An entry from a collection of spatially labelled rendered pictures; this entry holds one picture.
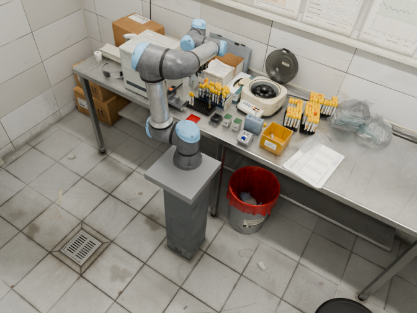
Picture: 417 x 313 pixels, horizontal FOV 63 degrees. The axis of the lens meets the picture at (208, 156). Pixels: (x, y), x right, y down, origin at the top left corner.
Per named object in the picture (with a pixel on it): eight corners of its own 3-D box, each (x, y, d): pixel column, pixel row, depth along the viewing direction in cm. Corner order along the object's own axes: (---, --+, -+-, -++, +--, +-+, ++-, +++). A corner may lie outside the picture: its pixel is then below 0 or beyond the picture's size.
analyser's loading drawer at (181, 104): (154, 98, 213) (154, 91, 209) (161, 93, 217) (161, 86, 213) (181, 110, 206) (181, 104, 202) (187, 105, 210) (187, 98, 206)
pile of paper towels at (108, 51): (98, 54, 246) (97, 48, 242) (108, 48, 252) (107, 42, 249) (124, 66, 238) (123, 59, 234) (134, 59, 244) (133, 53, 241)
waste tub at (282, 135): (257, 146, 192) (260, 133, 185) (269, 133, 200) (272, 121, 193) (278, 157, 188) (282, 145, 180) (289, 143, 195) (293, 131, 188)
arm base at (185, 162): (188, 175, 170) (188, 162, 163) (167, 159, 176) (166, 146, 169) (208, 159, 178) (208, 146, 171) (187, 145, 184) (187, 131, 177)
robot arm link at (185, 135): (193, 158, 165) (194, 138, 155) (169, 149, 168) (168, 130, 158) (203, 142, 173) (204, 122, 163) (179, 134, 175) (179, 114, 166)
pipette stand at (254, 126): (241, 131, 200) (244, 118, 193) (247, 124, 204) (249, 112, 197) (257, 137, 197) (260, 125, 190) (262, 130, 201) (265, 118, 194)
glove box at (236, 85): (222, 97, 221) (223, 85, 213) (239, 80, 235) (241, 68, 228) (238, 104, 217) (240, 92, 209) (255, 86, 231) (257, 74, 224)
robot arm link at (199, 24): (187, 23, 166) (194, 16, 171) (187, 43, 174) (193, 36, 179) (202, 27, 164) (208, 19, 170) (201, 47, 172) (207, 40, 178)
